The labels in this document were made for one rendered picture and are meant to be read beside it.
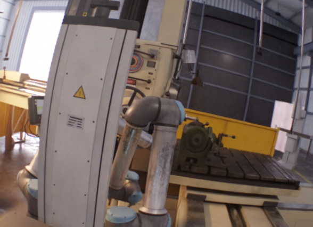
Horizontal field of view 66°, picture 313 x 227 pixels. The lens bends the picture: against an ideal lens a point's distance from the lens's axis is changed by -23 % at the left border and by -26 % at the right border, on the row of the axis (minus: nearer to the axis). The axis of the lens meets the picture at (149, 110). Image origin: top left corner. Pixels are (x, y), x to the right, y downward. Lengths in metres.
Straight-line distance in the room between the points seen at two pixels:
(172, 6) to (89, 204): 2.51
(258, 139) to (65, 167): 4.25
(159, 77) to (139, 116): 1.15
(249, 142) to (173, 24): 2.68
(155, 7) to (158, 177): 2.23
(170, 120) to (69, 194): 0.61
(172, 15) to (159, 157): 2.10
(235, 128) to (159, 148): 3.66
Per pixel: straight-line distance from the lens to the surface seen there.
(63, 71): 1.23
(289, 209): 3.11
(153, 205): 1.50
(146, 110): 1.42
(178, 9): 3.31
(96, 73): 1.20
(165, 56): 2.55
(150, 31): 3.26
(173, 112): 1.46
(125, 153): 1.54
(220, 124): 5.01
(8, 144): 4.98
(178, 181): 2.31
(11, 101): 3.43
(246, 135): 5.11
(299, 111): 8.17
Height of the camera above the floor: 1.55
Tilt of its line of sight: 5 degrees down
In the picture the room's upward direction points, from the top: 11 degrees clockwise
